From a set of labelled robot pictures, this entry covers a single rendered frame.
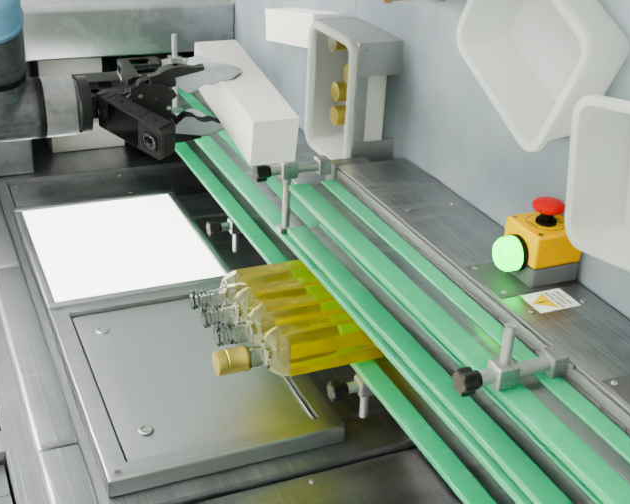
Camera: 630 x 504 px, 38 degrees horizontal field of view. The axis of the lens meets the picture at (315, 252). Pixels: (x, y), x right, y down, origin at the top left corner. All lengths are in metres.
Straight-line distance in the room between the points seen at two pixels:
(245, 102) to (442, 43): 0.37
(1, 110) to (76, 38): 1.04
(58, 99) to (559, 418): 0.68
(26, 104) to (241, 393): 0.53
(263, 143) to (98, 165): 1.19
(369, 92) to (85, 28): 0.86
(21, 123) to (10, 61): 0.08
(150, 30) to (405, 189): 0.99
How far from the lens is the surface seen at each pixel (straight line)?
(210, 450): 1.29
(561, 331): 1.08
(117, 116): 1.18
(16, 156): 2.25
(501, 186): 1.31
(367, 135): 1.54
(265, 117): 1.14
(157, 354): 1.50
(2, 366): 1.55
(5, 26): 1.12
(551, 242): 1.14
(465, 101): 1.37
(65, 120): 1.18
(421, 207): 1.34
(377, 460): 1.35
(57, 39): 2.18
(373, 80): 1.51
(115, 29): 2.20
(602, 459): 0.93
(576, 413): 0.99
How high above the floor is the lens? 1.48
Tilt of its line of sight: 22 degrees down
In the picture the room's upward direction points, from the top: 99 degrees counter-clockwise
